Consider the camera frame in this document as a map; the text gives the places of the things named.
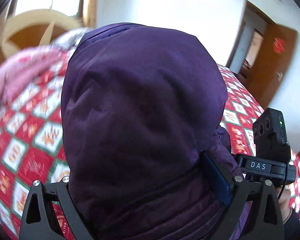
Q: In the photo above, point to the striped grey pillow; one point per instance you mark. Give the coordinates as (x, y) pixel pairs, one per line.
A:
(71, 38)

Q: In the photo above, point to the cream and wood headboard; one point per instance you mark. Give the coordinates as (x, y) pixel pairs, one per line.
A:
(34, 28)

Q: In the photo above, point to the brown wooden door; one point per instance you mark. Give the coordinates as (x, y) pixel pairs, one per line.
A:
(262, 82)

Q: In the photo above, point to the red double happiness sticker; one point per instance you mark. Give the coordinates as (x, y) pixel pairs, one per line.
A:
(279, 45)

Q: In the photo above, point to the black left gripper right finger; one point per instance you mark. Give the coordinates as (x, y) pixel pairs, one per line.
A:
(250, 206)

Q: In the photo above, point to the red patchwork bear quilt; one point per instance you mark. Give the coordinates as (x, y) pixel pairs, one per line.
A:
(31, 137)

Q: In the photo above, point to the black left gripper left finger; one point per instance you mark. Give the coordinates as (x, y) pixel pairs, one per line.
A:
(39, 220)

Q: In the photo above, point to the black camera box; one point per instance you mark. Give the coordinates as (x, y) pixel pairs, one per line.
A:
(270, 137)

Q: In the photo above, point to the right hand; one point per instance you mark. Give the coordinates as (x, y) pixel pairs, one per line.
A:
(284, 196)

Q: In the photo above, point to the silver door handle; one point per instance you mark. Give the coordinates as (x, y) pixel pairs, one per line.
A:
(279, 76)

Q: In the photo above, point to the yellow floral curtain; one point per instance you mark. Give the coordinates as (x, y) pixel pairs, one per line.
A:
(90, 13)

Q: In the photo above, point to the purple puffer jacket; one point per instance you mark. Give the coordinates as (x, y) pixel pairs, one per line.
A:
(139, 105)

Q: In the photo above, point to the pink folded blanket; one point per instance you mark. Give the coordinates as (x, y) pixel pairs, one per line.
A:
(18, 71)

